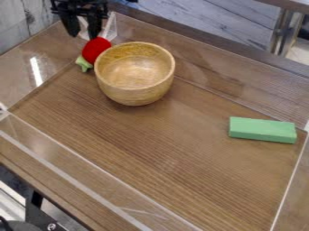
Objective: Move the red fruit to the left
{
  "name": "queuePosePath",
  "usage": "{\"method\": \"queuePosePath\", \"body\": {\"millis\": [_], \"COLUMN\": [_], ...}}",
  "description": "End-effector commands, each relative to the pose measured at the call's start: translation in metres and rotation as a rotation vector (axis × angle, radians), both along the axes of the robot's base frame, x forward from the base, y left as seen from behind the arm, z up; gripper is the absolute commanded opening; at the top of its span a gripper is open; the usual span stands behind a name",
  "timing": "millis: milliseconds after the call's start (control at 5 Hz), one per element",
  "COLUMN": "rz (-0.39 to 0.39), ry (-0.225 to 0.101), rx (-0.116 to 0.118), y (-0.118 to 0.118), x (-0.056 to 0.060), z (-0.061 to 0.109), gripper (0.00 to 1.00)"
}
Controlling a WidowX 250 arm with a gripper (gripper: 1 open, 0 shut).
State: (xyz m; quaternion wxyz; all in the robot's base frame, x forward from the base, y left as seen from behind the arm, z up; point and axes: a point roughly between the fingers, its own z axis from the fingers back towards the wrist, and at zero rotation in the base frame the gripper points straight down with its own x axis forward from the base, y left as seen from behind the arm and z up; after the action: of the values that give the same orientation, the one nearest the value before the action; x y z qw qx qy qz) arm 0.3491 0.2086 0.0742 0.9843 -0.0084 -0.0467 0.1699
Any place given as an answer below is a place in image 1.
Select clear acrylic tray wall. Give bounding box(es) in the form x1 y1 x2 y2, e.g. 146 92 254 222
0 105 202 231

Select wooden bowl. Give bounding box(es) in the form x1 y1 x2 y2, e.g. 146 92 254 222
94 42 175 106

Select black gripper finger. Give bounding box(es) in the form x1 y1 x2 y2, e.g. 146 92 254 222
87 11 102 39
59 12 80 37

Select metal table leg background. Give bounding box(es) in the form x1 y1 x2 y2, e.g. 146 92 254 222
267 9 304 57

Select clear acrylic corner bracket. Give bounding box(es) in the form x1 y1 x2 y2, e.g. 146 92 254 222
78 12 118 41

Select black clamp under table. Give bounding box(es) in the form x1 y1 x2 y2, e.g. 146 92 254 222
0 190 70 231

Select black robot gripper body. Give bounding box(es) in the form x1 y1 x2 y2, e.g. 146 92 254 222
49 0 108 16

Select green rectangular block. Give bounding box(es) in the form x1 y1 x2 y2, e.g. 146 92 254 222
229 116 297 143

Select red plush fruit green leaves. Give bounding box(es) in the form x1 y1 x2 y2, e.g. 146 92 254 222
75 37 112 72

